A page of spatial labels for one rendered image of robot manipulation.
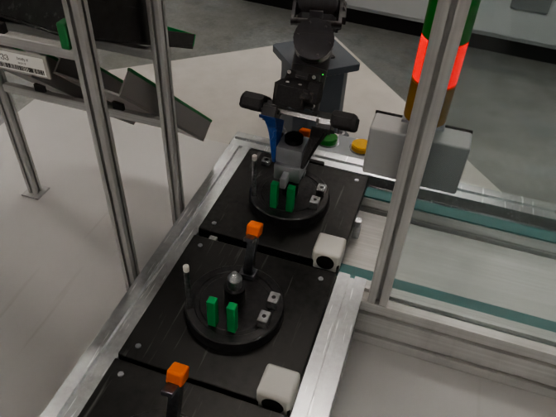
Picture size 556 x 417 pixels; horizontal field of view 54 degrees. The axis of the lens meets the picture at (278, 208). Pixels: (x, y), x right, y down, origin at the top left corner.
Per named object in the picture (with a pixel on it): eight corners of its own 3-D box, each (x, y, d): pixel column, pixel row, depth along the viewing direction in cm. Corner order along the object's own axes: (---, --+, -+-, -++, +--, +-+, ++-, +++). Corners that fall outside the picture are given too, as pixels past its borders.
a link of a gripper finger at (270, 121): (267, 116, 92) (257, 113, 86) (288, 121, 91) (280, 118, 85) (258, 157, 93) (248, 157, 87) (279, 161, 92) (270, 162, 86)
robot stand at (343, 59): (322, 109, 140) (330, 35, 127) (349, 141, 130) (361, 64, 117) (269, 120, 136) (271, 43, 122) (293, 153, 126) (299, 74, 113)
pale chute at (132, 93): (149, 122, 111) (157, 100, 111) (203, 141, 106) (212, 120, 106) (52, 73, 84) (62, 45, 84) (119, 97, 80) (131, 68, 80)
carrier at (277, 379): (194, 242, 91) (189, 184, 83) (335, 281, 86) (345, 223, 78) (118, 362, 74) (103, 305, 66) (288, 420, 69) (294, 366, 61)
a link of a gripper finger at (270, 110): (267, 103, 90) (261, 101, 86) (321, 115, 88) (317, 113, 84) (265, 115, 90) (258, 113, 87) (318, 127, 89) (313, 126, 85)
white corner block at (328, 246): (317, 247, 92) (319, 230, 89) (344, 255, 91) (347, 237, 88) (309, 267, 88) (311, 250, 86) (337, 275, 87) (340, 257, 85)
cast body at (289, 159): (285, 156, 95) (286, 122, 91) (309, 162, 94) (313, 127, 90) (269, 185, 89) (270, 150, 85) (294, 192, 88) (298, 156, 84)
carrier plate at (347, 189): (249, 156, 109) (249, 147, 108) (367, 184, 104) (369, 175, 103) (198, 236, 92) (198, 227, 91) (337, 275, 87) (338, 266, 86)
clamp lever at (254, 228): (244, 266, 82) (251, 219, 79) (256, 270, 81) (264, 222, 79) (235, 275, 78) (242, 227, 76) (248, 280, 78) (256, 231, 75)
